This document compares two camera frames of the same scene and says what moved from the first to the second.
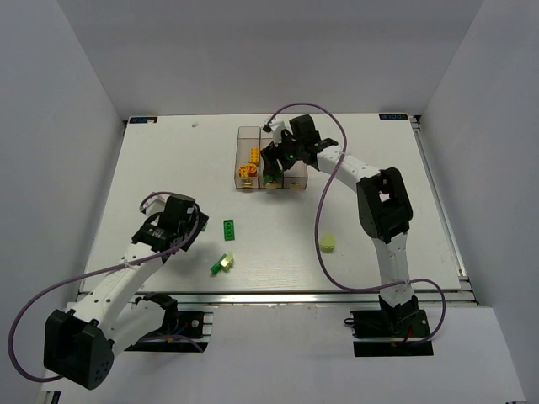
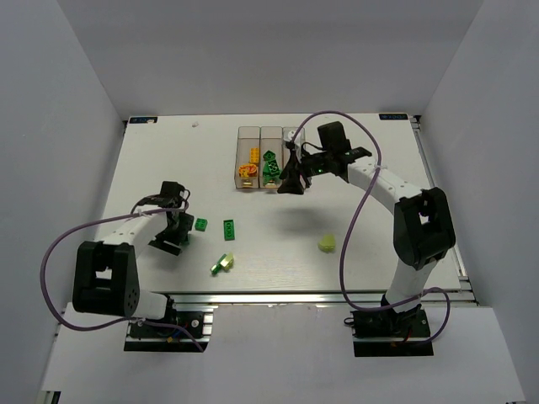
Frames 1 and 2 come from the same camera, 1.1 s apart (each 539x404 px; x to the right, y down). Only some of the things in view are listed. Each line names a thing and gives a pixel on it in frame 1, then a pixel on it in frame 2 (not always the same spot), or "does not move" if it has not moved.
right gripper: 272,159 -> 296,172
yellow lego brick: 253,155 does not move
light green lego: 227,262 does not move
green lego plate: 217,267 does not move
